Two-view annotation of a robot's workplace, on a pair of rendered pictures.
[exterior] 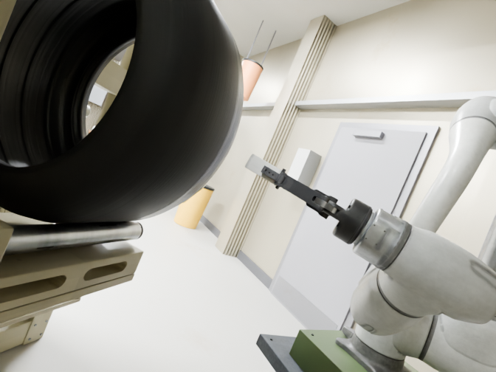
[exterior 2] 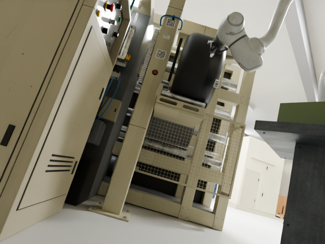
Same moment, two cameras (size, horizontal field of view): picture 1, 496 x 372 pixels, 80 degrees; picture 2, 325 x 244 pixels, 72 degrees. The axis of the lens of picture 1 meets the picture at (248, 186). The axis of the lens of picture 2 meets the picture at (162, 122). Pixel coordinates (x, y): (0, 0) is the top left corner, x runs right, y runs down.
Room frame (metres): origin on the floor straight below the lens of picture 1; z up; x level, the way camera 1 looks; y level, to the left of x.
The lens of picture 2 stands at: (0.00, -1.17, 0.36)
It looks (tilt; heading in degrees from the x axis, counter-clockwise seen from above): 12 degrees up; 72
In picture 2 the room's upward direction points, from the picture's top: 16 degrees clockwise
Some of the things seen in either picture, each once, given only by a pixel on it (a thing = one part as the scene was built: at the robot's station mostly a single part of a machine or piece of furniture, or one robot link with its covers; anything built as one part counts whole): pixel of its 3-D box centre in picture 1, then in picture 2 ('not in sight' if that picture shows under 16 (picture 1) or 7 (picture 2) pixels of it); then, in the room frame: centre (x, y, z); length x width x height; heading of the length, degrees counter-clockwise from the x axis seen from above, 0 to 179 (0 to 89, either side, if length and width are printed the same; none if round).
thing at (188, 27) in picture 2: not in sight; (208, 41); (0.81, 0.65, 1.71); 0.61 x 0.25 x 0.15; 163
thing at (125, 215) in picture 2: not in sight; (111, 210); (0.35, 0.46, 0.01); 0.27 x 0.27 x 0.02; 73
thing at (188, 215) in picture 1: (193, 204); not in sight; (4.95, 0.73, 0.37); 0.48 x 0.47 x 0.75; 120
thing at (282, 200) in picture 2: not in sight; (284, 207); (7.69, 5.33, 0.38); 1.31 x 0.93 x 0.77; 31
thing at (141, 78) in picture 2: not in sight; (149, 56); (0.26, 0.45, 1.19); 0.05 x 0.04 x 0.48; 73
